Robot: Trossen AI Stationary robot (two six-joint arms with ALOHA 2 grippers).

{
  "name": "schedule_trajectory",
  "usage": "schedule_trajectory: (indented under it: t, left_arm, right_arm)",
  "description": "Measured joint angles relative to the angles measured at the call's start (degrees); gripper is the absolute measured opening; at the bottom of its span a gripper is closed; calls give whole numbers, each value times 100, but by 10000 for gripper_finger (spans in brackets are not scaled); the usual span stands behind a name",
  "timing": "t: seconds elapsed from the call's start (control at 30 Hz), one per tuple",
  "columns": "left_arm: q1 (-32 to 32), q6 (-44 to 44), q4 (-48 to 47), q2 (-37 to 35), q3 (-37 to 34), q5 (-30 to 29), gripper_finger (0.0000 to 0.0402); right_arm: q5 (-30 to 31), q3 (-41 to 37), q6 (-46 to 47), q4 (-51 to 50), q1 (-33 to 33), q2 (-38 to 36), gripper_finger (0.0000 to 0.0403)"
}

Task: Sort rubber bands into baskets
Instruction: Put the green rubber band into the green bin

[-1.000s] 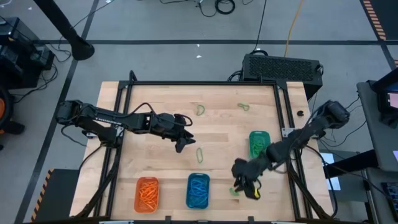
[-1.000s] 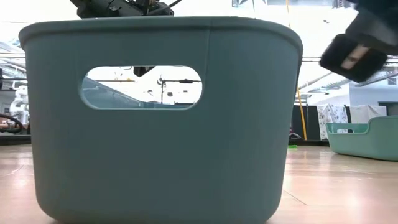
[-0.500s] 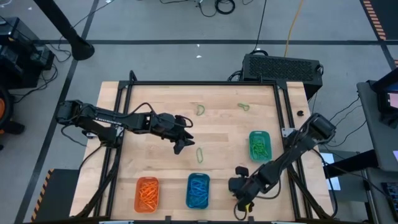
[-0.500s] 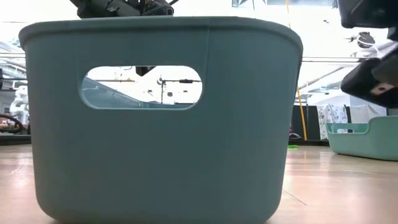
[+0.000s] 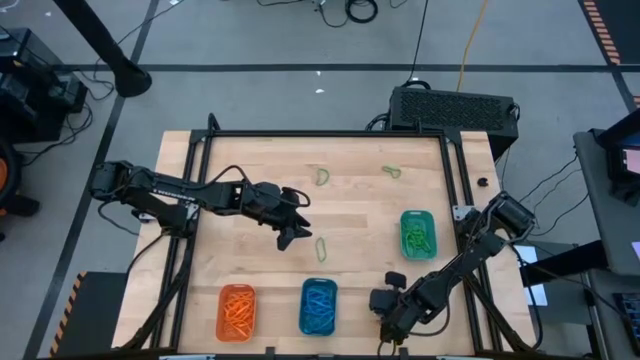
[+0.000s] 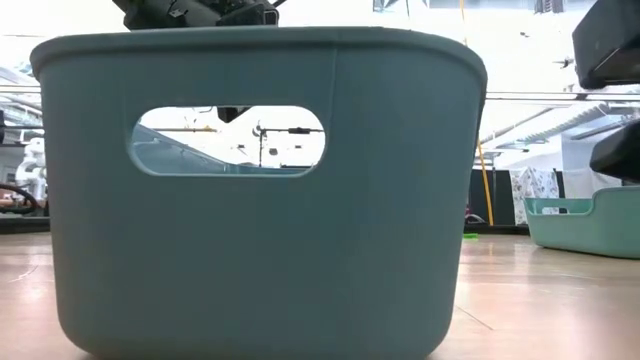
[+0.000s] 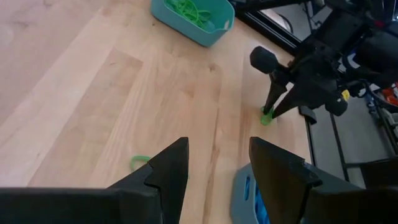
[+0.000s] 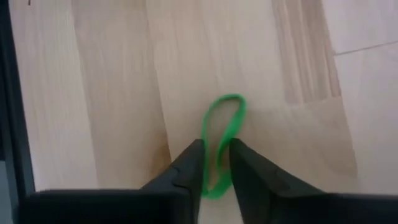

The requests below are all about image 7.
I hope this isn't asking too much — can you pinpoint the green plastic basket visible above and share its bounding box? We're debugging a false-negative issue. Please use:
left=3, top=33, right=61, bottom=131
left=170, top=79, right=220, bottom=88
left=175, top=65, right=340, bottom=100
left=150, top=0, right=236, bottom=48

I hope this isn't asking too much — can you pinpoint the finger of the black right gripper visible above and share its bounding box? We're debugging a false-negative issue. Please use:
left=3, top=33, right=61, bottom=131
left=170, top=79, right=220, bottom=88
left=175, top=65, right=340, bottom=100
left=263, top=73, right=289, bottom=115
left=272, top=80, right=349, bottom=119

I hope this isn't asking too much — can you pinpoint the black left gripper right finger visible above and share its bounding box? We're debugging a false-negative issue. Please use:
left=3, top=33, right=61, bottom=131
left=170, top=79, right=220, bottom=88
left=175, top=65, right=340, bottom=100
left=249, top=136, right=323, bottom=224

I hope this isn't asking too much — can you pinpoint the blue plastic basket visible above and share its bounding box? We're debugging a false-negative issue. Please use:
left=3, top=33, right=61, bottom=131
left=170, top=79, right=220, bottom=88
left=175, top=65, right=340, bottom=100
left=230, top=163, right=271, bottom=224

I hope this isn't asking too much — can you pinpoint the green rubber band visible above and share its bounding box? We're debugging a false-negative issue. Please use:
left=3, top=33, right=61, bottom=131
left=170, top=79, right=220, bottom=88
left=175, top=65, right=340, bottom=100
left=129, top=154, right=152, bottom=171
left=174, top=1, right=212, bottom=27
left=166, top=0, right=200, bottom=19
left=183, top=6, right=215, bottom=30
left=260, top=105, right=275, bottom=126

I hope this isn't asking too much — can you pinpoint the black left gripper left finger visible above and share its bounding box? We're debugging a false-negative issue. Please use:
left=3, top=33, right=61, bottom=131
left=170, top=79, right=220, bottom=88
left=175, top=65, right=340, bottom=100
left=107, top=136, right=190, bottom=224

